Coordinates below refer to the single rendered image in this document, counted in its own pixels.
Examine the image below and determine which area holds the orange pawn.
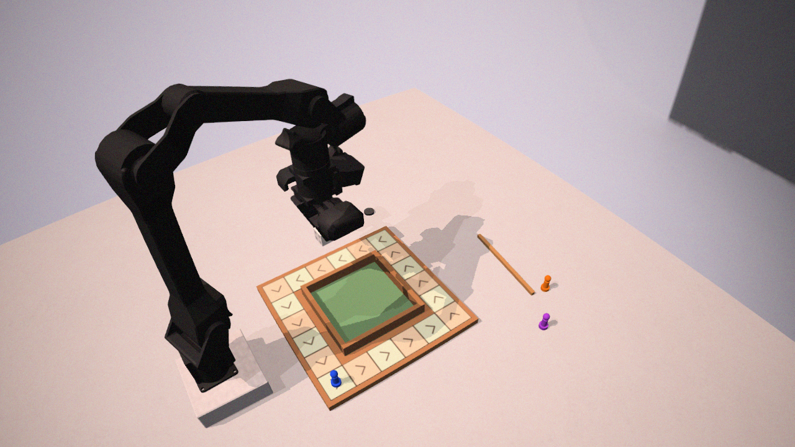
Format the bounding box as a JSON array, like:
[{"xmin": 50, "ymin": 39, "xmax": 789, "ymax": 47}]
[{"xmin": 541, "ymin": 275, "xmax": 552, "ymax": 292}]

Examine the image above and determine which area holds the square wooden game board with arrow squares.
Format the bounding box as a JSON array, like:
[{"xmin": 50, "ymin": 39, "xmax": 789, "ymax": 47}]
[{"xmin": 262, "ymin": 230, "xmax": 472, "ymax": 400}]

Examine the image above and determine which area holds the white die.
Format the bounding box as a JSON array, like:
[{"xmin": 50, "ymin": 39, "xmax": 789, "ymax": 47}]
[{"xmin": 313, "ymin": 227, "xmax": 333, "ymax": 246}]

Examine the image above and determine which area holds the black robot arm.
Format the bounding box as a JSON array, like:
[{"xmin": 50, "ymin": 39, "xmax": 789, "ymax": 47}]
[{"xmin": 95, "ymin": 79, "xmax": 366, "ymax": 393}]

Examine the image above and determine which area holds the blue pawn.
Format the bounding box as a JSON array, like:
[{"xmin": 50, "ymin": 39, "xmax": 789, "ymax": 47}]
[{"xmin": 330, "ymin": 370, "xmax": 342, "ymax": 388}]

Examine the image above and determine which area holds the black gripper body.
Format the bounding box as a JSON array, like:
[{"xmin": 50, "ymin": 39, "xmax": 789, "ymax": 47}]
[{"xmin": 276, "ymin": 158, "xmax": 364, "ymax": 241}]

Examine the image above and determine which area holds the orange wooden stick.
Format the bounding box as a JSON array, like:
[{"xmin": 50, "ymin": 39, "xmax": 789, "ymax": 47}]
[{"xmin": 477, "ymin": 234, "xmax": 535, "ymax": 296}]

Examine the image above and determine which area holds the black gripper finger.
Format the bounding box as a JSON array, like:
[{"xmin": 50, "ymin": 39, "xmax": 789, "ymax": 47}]
[
  {"xmin": 291, "ymin": 196, "xmax": 318, "ymax": 227},
  {"xmin": 309, "ymin": 214, "xmax": 329, "ymax": 241}
]

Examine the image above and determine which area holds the purple pawn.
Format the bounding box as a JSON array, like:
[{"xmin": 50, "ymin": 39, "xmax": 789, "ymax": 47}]
[{"xmin": 538, "ymin": 313, "xmax": 550, "ymax": 330}]

